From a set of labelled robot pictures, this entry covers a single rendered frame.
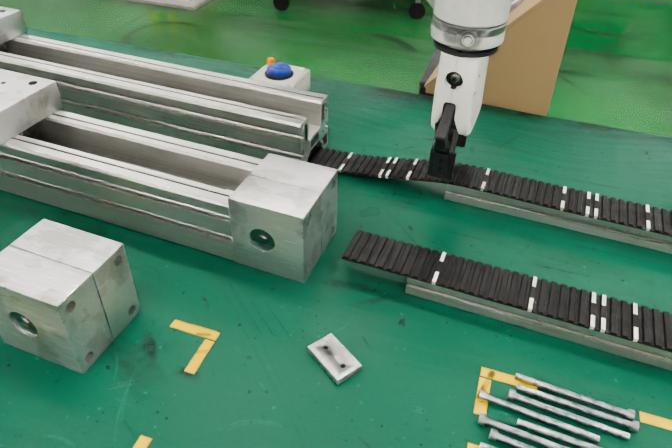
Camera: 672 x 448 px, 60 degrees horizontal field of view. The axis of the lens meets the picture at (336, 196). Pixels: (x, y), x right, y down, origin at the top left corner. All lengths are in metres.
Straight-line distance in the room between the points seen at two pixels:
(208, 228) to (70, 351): 0.20
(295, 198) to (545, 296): 0.28
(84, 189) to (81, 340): 0.24
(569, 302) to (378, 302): 0.20
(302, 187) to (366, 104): 0.40
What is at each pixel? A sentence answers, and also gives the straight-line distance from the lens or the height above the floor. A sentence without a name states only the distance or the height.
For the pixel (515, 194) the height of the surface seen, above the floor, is 0.81.
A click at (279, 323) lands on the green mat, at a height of 0.78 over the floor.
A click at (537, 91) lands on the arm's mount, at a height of 0.82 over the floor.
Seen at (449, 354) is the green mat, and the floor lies 0.78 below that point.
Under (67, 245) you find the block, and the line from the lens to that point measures 0.62.
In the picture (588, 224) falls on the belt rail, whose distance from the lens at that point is 0.81.
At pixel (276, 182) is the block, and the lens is 0.66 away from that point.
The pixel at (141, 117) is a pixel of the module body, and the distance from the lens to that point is 0.95.
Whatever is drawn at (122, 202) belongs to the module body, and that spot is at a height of 0.82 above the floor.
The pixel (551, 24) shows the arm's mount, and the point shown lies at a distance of 1.00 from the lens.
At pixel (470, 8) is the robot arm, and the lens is 0.67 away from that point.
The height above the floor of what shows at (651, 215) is 0.81.
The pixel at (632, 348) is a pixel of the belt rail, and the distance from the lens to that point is 0.67.
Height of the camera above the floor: 1.26
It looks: 37 degrees down
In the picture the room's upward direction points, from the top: 1 degrees clockwise
